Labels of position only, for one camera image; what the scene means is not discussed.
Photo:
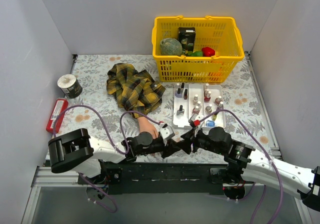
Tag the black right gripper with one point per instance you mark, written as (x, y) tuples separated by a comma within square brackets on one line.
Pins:
[(195, 139)]

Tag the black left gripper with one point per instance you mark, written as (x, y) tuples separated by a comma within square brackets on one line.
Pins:
[(163, 146)]

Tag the mannequin hand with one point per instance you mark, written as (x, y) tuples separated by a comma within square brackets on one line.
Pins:
[(146, 126)]

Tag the yellow plaid shirt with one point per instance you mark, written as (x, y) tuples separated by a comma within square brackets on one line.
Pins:
[(134, 90)]

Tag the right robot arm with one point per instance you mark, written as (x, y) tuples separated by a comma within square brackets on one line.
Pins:
[(246, 163)]

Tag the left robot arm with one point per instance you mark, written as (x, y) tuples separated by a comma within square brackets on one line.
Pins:
[(79, 151)]

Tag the blue polish bottle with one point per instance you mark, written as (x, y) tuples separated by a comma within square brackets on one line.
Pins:
[(210, 123)]

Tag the glitter polish bottle black cap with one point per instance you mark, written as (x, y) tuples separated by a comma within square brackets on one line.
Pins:
[(180, 111)]

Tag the pink iridescent polish bottle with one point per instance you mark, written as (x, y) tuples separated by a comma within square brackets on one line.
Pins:
[(197, 107)]

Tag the yellow polish bottle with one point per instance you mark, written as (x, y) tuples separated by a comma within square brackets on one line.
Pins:
[(214, 117)]

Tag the white divided tray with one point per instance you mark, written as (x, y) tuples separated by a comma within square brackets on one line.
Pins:
[(207, 108)]

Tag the clear polish bottle white cap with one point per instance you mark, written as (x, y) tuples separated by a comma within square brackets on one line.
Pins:
[(195, 99)]

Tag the lilac polish bottle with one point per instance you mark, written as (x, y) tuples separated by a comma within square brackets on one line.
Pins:
[(178, 90)]

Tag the red glitter polish bottle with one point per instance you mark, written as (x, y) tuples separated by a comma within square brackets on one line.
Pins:
[(207, 96)]

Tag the dark red polish bottle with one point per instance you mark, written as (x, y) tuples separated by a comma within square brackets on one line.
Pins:
[(185, 94)]

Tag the pale glitter polish bottle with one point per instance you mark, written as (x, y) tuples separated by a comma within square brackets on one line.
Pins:
[(218, 100)]

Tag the floral table mat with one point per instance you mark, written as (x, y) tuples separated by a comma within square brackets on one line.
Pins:
[(98, 112)]

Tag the green bell pepper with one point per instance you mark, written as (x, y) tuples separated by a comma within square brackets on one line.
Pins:
[(198, 53)]

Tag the red bell pepper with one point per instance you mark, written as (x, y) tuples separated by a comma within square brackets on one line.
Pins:
[(208, 52)]

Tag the green melon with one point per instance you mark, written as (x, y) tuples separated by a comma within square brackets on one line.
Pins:
[(170, 47)]

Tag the black carton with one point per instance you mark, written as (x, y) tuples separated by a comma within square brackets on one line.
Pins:
[(187, 36)]

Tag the yellow plastic basket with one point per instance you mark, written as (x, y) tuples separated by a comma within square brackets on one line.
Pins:
[(219, 33)]

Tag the black tin with white lid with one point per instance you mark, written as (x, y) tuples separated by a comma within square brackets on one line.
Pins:
[(70, 86)]

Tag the red flat box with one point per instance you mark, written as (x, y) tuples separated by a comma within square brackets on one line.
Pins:
[(60, 105)]

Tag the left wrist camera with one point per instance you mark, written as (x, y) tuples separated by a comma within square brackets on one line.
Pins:
[(166, 131)]

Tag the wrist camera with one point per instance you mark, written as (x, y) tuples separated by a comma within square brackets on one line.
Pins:
[(166, 131), (195, 123)]

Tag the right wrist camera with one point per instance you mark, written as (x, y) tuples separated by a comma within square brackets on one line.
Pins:
[(195, 123)]

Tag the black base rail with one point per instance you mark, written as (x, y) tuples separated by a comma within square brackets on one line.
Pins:
[(162, 178)]

